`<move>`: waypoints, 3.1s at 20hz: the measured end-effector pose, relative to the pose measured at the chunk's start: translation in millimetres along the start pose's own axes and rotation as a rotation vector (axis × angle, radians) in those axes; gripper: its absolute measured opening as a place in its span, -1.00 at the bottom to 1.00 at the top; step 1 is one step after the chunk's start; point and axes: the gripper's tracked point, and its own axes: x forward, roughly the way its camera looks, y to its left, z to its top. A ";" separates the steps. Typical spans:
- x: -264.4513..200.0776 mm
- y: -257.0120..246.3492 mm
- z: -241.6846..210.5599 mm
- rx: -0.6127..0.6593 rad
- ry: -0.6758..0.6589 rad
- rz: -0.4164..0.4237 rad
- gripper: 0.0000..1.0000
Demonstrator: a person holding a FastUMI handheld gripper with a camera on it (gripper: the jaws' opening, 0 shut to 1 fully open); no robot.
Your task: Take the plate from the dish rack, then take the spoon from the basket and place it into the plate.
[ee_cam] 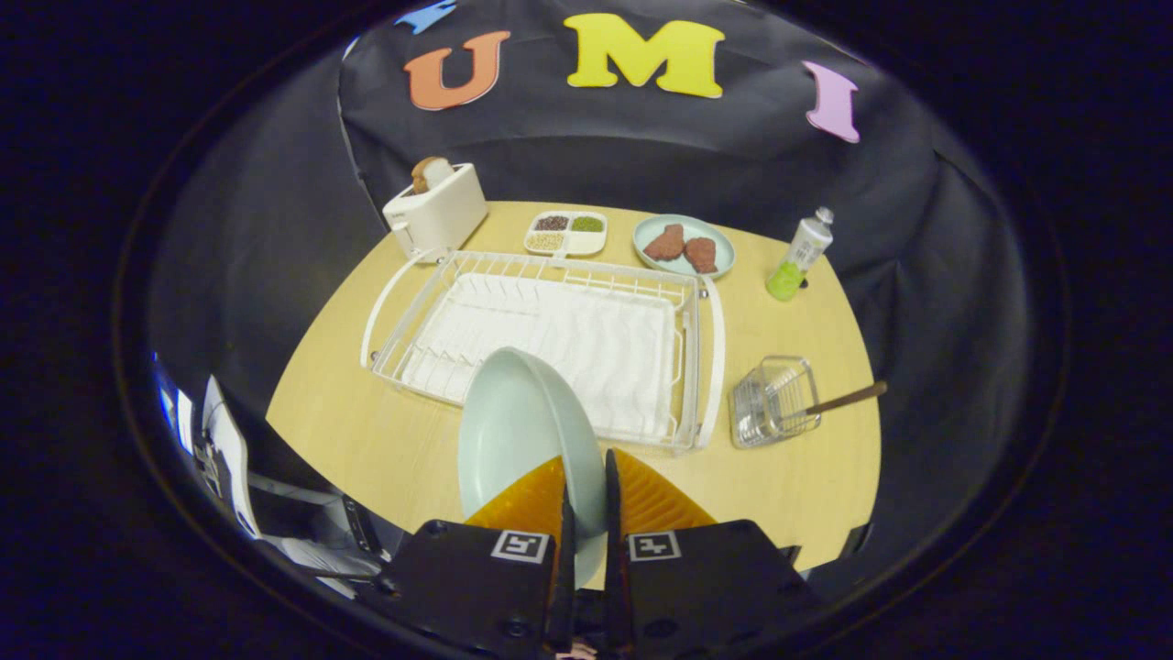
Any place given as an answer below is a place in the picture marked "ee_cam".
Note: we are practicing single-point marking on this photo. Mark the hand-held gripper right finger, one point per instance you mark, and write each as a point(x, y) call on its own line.
point(612, 587)

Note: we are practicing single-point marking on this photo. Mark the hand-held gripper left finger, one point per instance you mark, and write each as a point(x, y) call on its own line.
point(564, 596)

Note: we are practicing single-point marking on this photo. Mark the pale green plate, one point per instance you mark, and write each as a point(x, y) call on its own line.
point(522, 431)

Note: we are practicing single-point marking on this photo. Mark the white divided bean dish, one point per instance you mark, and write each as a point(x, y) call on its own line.
point(565, 236)

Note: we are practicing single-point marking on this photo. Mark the small green plate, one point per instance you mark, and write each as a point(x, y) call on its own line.
point(696, 227)

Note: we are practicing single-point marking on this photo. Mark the white drain tray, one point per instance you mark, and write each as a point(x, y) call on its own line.
point(568, 339)

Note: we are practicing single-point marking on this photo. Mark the brown meat piece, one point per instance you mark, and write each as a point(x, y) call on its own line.
point(665, 243)
point(702, 255)

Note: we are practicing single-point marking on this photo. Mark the green drink bottle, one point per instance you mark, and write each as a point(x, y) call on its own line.
point(797, 261)

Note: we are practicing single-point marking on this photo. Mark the white toaster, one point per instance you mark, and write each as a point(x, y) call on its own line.
point(444, 215)

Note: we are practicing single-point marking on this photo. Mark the black backdrop cloth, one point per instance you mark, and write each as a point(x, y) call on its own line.
point(550, 156)

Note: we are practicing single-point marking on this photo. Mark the bread slice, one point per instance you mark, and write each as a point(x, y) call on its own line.
point(433, 174)

